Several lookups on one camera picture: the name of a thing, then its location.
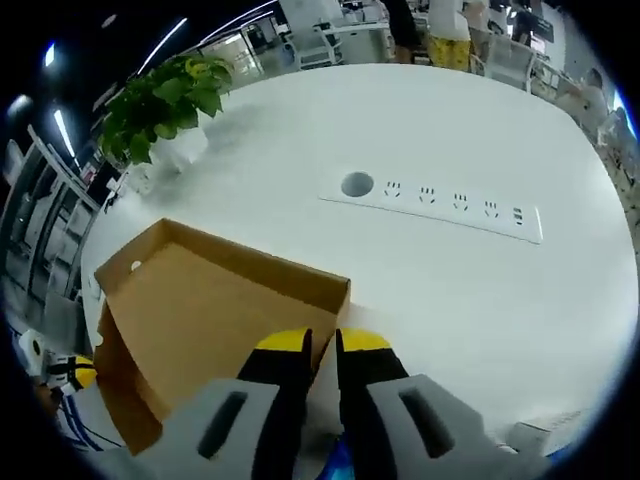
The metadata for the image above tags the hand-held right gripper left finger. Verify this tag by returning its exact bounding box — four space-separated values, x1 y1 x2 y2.
164 327 315 480

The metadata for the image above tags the white mesh office chair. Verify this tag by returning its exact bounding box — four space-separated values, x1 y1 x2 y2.
298 24 344 70
490 37 537 92

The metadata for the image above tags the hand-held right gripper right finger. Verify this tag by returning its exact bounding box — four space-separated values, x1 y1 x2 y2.
334 327 551 480

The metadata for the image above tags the blue soft wipes packet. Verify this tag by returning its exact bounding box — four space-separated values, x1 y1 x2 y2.
319 434 357 480

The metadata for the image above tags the green potted plant white pot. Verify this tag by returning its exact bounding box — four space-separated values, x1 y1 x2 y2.
97 55 235 175

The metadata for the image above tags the white built-in power strip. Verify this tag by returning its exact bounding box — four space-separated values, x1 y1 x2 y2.
318 169 544 246

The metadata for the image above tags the brown cardboard shoe box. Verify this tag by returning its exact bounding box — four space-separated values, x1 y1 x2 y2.
93 218 353 456

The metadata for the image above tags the grey metal shelf rack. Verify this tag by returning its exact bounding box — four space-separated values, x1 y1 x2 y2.
0 137 101 311

